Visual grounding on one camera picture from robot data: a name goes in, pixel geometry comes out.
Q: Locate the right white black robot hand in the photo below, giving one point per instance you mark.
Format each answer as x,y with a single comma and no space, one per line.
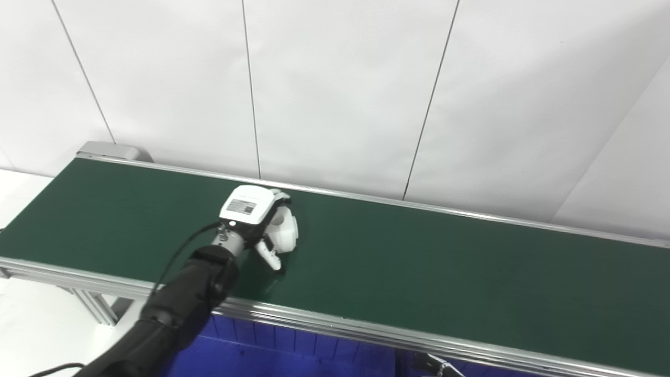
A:
437,366

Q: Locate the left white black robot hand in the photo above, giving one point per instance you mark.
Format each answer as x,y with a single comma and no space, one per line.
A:
246,207

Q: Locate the white plastic part with hole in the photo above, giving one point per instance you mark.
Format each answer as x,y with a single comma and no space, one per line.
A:
288,233

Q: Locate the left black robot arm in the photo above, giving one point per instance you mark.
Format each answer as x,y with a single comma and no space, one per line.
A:
178,309

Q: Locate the blue plastic bin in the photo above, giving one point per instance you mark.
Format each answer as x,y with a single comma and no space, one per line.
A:
272,356
481,373

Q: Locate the green conveyor belt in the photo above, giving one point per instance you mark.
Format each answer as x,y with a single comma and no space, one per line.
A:
445,272
314,320

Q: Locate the grey conveyor end housing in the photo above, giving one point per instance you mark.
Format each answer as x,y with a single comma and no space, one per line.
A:
110,152

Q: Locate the aluminium conveyor support leg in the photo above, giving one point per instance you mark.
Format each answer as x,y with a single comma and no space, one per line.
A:
97,309

